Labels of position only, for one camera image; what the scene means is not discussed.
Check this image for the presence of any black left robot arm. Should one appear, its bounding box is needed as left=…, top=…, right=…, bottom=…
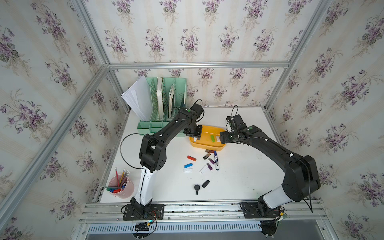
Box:
left=119, top=99, right=205, bottom=216

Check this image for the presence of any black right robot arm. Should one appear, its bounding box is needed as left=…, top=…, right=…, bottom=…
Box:
left=220, top=114, right=321, bottom=218

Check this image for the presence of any yellow plastic storage box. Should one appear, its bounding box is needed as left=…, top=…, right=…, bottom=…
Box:
left=190, top=125, right=226, bottom=151

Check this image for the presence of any red usb drive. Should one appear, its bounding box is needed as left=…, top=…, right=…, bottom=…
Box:
left=187, top=156, right=197, bottom=162

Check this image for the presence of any black oval usb drive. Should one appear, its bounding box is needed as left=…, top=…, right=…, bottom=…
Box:
left=202, top=180, right=210, bottom=188

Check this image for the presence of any blue white marker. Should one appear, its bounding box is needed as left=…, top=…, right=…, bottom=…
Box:
left=214, top=151, right=220, bottom=171

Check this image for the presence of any beige notebook in organizer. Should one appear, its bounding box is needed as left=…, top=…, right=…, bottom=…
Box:
left=168, top=84, right=175, bottom=119

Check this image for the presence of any green desk file organizer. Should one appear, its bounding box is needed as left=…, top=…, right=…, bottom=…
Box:
left=137, top=78, right=187, bottom=135

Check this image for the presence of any white book in organizer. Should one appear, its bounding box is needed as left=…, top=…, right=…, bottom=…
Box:
left=156, top=77, right=164, bottom=121

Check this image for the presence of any white paper stack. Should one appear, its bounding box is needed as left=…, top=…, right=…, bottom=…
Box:
left=121, top=76, right=153, bottom=121

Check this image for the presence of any pink pen cup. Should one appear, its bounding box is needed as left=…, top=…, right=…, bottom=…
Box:
left=105, top=168, right=135, bottom=199

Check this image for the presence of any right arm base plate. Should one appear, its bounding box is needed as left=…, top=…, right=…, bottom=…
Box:
left=240, top=202, right=285, bottom=219

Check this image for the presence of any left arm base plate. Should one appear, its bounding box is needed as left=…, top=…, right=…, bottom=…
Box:
left=123, top=204, right=165, bottom=221

